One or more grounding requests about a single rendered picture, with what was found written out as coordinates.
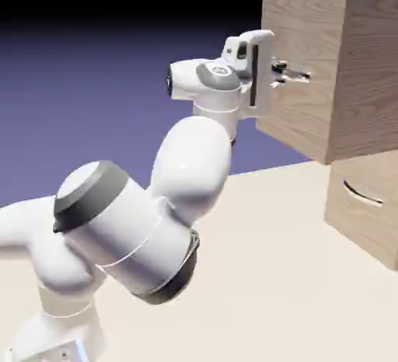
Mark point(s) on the light wood cabinet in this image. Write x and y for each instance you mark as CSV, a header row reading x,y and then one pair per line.
x,y
373,88

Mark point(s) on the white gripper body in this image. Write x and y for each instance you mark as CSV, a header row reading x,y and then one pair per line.
x,y
265,66

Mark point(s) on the small light wood drawer front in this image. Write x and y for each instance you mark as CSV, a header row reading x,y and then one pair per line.
x,y
367,231

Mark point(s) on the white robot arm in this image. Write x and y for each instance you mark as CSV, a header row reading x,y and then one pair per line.
x,y
124,228

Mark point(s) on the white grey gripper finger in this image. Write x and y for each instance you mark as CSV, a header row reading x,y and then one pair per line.
x,y
278,83
279,64

